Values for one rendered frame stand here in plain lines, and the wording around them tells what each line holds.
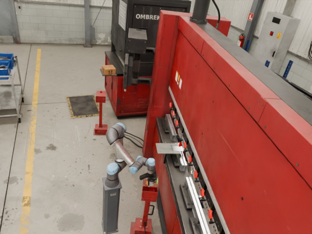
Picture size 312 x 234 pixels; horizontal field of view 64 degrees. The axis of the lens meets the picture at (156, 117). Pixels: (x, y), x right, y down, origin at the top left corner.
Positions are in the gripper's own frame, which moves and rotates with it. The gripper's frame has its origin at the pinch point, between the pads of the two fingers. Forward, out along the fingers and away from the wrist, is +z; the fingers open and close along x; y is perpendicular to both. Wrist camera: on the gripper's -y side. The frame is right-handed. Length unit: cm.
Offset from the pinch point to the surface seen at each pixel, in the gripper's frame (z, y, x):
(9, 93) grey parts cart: 25, -273, 242
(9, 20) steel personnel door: -31, -443, 606
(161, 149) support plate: -15.2, 12.9, 40.9
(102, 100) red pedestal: 3, -83, 186
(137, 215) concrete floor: 83, -14, 26
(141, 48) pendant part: -101, -16, 139
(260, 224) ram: -84, 60, -102
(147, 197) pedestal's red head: 11.4, -0.6, -4.9
